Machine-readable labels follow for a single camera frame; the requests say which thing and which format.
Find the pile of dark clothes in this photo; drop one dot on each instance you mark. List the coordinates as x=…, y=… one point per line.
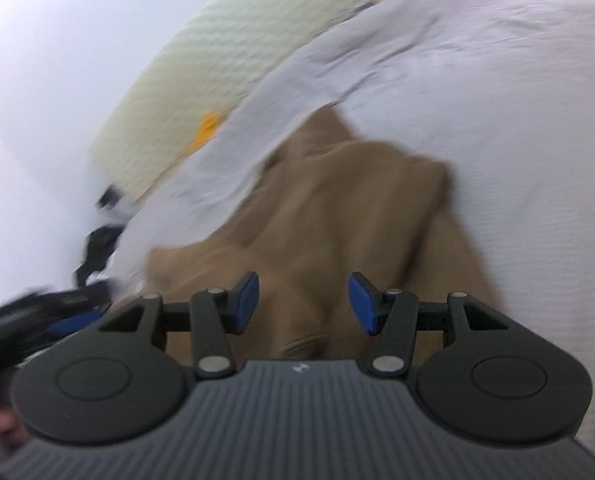
x=97, y=250

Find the brown hoodie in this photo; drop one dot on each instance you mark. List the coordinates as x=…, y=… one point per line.
x=337, y=210

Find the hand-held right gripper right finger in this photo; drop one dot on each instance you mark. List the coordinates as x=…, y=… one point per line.
x=362, y=305

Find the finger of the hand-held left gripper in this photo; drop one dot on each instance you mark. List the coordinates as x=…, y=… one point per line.
x=75, y=324

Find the yellow cloth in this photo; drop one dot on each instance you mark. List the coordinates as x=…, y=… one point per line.
x=207, y=130

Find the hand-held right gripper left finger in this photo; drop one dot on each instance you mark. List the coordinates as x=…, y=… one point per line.
x=245, y=305

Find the grey bed sheet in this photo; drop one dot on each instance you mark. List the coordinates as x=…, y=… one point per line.
x=477, y=85

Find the person's left hand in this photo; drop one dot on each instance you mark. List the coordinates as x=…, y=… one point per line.
x=0, y=422

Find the cream quilted headboard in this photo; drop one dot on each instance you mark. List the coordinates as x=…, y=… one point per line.
x=202, y=70

